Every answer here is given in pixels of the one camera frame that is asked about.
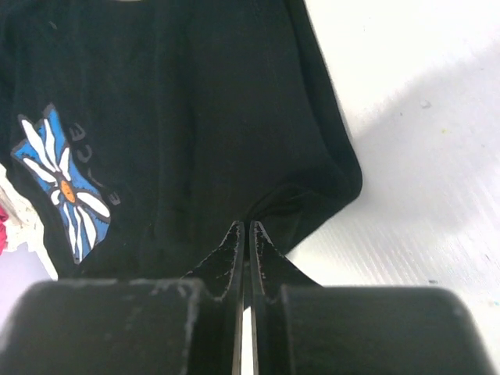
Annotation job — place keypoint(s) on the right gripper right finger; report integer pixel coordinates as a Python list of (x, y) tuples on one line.
[(269, 270)]

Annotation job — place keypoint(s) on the black daisy print t-shirt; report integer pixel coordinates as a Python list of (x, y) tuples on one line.
[(141, 130)]

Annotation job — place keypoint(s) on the pink folded t-shirt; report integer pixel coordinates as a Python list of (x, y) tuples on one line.
[(3, 230)]

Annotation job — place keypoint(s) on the white folded t-shirt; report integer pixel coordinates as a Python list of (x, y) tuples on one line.
[(24, 228)]

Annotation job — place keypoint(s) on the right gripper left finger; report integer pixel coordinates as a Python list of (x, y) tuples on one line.
[(216, 335)]

